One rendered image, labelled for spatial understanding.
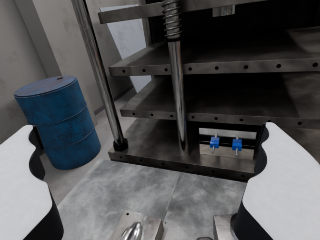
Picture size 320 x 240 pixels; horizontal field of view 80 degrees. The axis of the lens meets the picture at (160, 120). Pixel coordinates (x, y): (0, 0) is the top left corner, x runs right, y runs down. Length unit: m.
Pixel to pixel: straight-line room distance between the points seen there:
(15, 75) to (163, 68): 2.24
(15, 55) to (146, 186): 2.39
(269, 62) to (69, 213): 1.04
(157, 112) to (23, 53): 2.24
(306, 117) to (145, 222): 0.78
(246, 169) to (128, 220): 0.60
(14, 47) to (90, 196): 2.28
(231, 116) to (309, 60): 0.36
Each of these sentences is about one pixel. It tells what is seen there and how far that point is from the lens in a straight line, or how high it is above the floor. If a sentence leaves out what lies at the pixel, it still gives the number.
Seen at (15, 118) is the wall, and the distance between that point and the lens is 2.92.
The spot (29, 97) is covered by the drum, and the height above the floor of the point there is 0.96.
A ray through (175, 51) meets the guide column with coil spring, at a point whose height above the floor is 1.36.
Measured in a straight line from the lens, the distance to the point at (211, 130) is 1.01.
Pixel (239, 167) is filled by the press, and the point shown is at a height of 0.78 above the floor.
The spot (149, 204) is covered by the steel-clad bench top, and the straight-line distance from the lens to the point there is 0.90.
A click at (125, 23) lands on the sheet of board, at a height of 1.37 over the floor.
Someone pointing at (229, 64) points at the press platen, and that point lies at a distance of 0.88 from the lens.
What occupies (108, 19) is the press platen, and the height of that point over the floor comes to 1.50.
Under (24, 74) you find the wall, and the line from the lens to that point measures 2.97.
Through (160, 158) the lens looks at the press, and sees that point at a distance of 1.12.
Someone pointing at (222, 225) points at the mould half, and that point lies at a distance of 0.71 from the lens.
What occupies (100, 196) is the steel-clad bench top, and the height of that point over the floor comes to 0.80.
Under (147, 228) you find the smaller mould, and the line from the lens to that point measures 0.76.
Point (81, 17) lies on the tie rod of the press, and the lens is 1.02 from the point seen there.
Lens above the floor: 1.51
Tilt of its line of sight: 30 degrees down
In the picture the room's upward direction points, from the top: 9 degrees counter-clockwise
